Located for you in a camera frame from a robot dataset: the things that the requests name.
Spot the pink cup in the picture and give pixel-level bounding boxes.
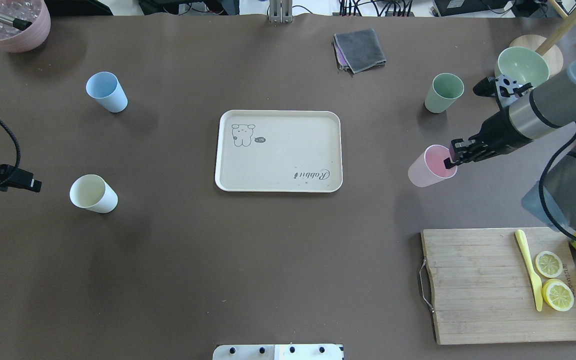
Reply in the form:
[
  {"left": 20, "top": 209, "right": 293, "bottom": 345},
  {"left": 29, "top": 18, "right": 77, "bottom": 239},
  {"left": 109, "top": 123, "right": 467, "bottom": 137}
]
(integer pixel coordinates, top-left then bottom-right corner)
[{"left": 407, "top": 145, "right": 458, "bottom": 188}]

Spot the light green cup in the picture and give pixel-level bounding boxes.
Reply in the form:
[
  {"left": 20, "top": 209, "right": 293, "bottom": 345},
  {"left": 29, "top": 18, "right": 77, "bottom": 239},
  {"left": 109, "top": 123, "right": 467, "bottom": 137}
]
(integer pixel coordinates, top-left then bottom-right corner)
[{"left": 423, "top": 73, "right": 465, "bottom": 114}]

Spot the yellow plastic knife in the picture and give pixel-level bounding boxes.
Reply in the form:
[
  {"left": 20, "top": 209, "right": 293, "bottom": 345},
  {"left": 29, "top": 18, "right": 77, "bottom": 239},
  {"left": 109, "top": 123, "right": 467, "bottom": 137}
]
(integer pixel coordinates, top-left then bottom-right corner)
[{"left": 514, "top": 228, "right": 544, "bottom": 312}]

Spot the cream white cup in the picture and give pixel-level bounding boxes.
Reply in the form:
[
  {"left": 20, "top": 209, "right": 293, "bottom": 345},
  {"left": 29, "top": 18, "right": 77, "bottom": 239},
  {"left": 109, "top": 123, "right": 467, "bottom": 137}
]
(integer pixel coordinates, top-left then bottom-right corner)
[{"left": 69, "top": 174, "right": 118, "bottom": 214}]

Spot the wooden cutting board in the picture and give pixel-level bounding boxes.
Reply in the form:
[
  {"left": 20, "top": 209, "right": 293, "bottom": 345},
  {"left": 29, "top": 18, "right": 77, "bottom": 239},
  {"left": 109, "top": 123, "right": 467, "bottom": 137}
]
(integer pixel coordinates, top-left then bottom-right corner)
[{"left": 420, "top": 227, "right": 576, "bottom": 346}]

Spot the lemon slice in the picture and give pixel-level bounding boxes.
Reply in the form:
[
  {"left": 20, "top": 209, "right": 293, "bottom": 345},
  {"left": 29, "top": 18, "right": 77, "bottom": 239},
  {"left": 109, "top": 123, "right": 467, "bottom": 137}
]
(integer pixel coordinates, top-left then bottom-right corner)
[
  {"left": 534, "top": 250, "right": 563, "bottom": 279},
  {"left": 541, "top": 278, "right": 575, "bottom": 312}
]

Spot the lemon slice upper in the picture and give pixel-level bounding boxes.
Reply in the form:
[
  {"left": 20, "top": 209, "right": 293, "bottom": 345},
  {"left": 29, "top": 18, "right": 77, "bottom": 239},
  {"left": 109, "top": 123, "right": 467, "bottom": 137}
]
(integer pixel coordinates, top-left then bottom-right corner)
[{"left": 534, "top": 250, "right": 563, "bottom": 279}]

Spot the grey folded cloth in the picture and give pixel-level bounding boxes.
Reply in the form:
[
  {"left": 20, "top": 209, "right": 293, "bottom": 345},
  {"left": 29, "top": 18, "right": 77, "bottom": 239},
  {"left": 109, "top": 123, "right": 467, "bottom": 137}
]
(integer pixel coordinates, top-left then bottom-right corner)
[{"left": 333, "top": 28, "right": 387, "bottom": 75}]

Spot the wooden cup stand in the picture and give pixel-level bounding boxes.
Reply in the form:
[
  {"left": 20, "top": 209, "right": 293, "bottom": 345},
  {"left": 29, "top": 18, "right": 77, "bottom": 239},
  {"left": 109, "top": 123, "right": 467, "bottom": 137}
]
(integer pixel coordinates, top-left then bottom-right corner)
[{"left": 509, "top": 0, "right": 576, "bottom": 77}]

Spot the pink bowl with ice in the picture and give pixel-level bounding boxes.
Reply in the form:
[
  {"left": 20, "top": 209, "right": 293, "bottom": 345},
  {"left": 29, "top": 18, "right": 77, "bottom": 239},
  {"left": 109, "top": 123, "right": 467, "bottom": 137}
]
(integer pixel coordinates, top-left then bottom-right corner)
[{"left": 0, "top": 0, "right": 51, "bottom": 53}]

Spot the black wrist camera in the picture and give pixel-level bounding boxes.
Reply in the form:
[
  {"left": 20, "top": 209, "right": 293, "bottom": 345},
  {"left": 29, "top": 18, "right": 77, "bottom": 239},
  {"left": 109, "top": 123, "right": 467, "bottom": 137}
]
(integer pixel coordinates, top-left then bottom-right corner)
[{"left": 472, "top": 74, "right": 534, "bottom": 110}]

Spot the lemon slice lower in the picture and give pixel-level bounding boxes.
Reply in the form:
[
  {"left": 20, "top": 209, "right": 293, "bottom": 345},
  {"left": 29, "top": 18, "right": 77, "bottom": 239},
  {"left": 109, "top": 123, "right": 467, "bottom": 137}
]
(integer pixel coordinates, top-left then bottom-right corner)
[{"left": 541, "top": 278, "right": 575, "bottom": 312}]

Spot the white control box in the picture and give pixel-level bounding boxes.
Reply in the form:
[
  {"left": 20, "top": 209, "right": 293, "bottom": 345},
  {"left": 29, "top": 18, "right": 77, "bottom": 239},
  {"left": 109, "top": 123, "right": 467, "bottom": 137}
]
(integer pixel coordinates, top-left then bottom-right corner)
[{"left": 212, "top": 343, "right": 345, "bottom": 360}]

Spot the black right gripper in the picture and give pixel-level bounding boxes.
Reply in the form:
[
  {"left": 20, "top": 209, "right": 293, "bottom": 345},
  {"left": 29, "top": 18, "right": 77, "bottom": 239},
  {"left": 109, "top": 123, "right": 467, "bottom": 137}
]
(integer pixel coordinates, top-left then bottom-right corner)
[{"left": 443, "top": 111, "right": 529, "bottom": 170}]

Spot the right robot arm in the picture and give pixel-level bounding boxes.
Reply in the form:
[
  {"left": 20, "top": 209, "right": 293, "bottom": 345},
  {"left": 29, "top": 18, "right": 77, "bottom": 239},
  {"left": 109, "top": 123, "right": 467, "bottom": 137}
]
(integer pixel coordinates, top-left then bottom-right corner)
[{"left": 442, "top": 60, "right": 576, "bottom": 240}]

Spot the beige rabbit tray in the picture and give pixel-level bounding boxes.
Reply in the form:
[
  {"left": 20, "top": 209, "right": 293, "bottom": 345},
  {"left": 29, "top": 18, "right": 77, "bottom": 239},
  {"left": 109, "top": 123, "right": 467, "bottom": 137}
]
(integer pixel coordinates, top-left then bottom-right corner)
[{"left": 214, "top": 109, "right": 343, "bottom": 193}]

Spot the light blue cup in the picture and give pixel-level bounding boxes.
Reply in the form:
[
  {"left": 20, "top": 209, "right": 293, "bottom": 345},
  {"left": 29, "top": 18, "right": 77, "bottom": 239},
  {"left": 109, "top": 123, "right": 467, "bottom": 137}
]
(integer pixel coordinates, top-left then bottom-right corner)
[{"left": 86, "top": 71, "right": 128, "bottom": 113}]

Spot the light green bowl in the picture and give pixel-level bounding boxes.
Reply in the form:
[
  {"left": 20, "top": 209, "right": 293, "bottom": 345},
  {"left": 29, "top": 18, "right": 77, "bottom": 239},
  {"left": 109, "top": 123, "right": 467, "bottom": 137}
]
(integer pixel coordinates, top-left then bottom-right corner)
[{"left": 494, "top": 47, "right": 550, "bottom": 88}]

